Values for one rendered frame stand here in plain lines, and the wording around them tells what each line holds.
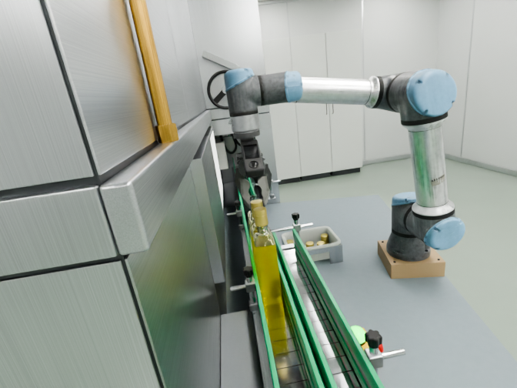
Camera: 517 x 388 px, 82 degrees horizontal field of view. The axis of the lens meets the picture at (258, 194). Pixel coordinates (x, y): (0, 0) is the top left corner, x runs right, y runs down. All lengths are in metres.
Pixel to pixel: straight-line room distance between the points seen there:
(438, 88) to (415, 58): 5.11
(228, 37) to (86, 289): 1.70
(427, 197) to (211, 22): 1.42
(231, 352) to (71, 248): 0.58
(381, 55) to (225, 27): 4.13
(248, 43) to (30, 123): 1.68
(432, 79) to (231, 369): 0.84
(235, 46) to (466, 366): 1.69
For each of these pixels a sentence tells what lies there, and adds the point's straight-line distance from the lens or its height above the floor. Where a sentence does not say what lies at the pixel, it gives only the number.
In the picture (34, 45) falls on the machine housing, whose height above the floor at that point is 1.49.
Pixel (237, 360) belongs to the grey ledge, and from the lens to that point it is 0.78.
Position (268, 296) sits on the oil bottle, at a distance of 0.88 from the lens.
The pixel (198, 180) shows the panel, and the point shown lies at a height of 1.27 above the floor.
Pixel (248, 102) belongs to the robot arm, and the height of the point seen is 1.43.
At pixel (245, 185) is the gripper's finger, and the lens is 0.81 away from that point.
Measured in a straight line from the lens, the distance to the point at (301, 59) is 4.77.
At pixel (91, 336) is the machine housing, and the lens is 0.33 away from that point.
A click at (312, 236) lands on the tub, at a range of 1.39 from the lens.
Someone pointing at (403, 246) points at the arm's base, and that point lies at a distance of 1.21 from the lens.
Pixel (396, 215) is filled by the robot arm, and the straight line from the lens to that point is 1.17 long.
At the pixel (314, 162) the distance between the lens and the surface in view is 4.92.
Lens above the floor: 1.44
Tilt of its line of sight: 18 degrees down
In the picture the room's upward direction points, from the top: 8 degrees counter-clockwise
